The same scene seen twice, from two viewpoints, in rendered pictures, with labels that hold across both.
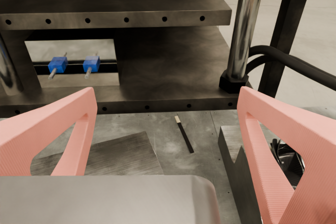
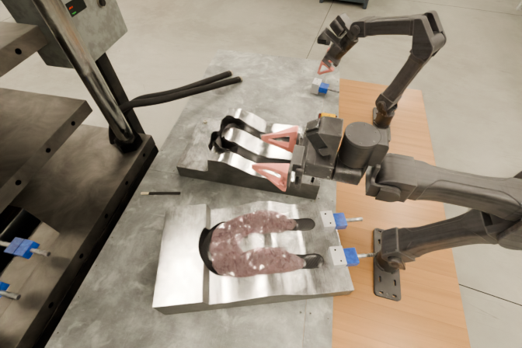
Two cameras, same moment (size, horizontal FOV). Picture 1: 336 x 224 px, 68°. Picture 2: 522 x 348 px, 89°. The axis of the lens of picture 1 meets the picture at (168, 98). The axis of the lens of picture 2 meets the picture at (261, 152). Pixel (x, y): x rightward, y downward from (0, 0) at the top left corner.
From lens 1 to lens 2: 0.48 m
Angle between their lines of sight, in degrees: 53
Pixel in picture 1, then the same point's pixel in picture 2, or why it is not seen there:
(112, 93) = (68, 241)
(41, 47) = not seen: outside the picture
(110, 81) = (50, 240)
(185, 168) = (190, 200)
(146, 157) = (189, 210)
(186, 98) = (121, 180)
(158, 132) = (149, 210)
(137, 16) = (26, 170)
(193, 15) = (66, 127)
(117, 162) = (185, 227)
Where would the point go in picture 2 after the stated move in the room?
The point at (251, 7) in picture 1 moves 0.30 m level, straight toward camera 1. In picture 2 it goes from (106, 90) to (171, 125)
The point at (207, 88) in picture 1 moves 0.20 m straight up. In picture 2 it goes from (120, 161) to (95, 125)
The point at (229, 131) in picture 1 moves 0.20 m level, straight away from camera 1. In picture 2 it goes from (183, 163) to (145, 140)
